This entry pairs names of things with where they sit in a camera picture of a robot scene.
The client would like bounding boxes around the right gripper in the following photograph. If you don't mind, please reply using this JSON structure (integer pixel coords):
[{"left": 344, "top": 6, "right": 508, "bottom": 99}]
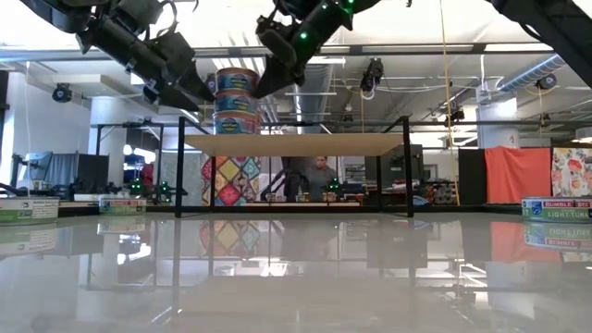
[{"left": 253, "top": 13, "right": 343, "bottom": 99}]

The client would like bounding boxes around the floral cloth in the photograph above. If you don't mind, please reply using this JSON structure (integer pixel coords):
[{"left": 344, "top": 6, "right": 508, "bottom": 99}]
[{"left": 550, "top": 147, "right": 592, "bottom": 199}]

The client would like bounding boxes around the colourful patchwork quilt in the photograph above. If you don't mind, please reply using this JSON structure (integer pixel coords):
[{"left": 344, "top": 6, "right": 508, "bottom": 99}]
[{"left": 201, "top": 155, "right": 263, "bottom": 208}]

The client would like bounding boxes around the silver ribbed ceiling duct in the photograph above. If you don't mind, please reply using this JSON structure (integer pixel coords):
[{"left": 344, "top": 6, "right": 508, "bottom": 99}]
[
  {"left": 289, "top": 63, "right": 335, "bottom": 135},
  {"left": 497, "top": 54, "right": 568, "bottom": 93}
]

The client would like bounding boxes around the black overhead camera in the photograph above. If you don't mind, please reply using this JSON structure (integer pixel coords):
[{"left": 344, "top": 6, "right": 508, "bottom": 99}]
[{"left": 359, "top": 57, "right": 385, "bottom": 101}]

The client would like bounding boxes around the black overhead rig beam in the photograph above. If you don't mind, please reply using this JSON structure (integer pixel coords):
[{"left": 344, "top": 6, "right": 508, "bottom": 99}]
[{"left": 0, "top": 42, "right": 556, "bottom": 62}]

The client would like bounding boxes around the wooden shelf black metal frame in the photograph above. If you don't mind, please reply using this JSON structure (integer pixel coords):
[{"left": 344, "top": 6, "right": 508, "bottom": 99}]
[{"left": 174, "top": 115, "right": 415, "bottom": 219}]

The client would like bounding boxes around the black metal table frame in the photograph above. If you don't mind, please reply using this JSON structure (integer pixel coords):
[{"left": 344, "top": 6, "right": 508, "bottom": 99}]
[{"left": 57, "top": 203, "right": 524, "bottom": 219}]

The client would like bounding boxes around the grey curtain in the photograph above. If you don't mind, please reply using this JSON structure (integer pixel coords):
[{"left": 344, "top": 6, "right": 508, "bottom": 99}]
[{"left": 30, "top": 151, "right": 80, "bottom": 186}]

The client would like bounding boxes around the black cabinet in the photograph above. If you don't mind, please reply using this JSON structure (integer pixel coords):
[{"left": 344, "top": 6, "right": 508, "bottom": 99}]
[{"left": 76, "top": 153, "right": 110, "bottom": 191}]

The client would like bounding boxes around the Bumble Bee silver-lid can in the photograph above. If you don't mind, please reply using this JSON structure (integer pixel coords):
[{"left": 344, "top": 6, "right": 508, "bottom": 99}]
[
  {"left": 0, "top": 196, "right": 61, "bottom": 227},
  {"left": 99, "top": 197, "right": 148, "bottom": 216},
  {"left": 521, "top": 197, "right": 592, "bottom": 225}
]

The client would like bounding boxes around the black partition panel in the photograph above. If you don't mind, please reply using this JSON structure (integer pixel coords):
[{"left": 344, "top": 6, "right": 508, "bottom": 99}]
[{"left": 457, "top": 148, "right": 487, "bottom": 205}]

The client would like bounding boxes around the orange cloth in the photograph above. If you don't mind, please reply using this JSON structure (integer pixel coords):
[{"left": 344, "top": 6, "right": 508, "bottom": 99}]
[{"left": 484, "top": 146, "right": 552, "bottom": 205}]

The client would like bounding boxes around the person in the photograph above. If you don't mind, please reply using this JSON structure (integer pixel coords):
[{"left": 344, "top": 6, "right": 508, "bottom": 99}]
[{"left": 302, "top": 155, "right": 339, "bottom": 203}]

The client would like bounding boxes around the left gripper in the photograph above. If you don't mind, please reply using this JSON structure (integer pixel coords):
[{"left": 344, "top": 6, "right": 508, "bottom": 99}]
[{"left": 124, "top": 31, "right": 216, "bottom": 113}]

